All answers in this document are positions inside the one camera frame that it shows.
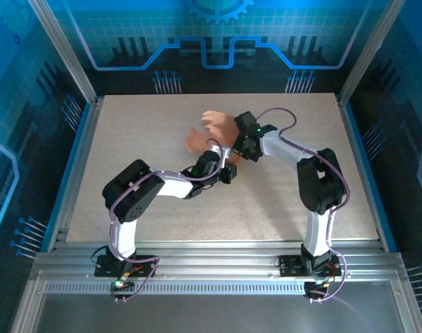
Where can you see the brown cardboard paper box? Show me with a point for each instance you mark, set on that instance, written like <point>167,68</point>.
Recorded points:
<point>215,121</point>

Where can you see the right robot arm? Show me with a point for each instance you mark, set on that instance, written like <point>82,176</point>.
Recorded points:
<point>321,187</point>

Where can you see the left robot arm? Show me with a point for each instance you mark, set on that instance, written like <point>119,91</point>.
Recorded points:
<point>134,194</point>

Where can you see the circuit board with lights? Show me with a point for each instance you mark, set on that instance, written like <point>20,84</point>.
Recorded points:
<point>316,286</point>
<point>120,282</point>

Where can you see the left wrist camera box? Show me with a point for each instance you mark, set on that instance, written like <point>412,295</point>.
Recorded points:
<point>221,154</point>

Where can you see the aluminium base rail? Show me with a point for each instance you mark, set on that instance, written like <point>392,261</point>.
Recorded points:
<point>214,260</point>

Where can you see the aluminium side rail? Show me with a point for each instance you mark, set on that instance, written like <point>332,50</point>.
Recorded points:
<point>82,156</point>
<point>358,156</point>

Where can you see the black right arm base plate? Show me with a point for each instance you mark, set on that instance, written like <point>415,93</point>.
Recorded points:
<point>290,268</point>

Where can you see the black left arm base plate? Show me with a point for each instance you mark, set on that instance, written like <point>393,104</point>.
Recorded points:
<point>106,270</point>

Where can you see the aluminium frame post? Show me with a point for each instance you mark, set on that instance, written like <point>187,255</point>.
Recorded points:
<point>66,52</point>
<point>368,52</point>

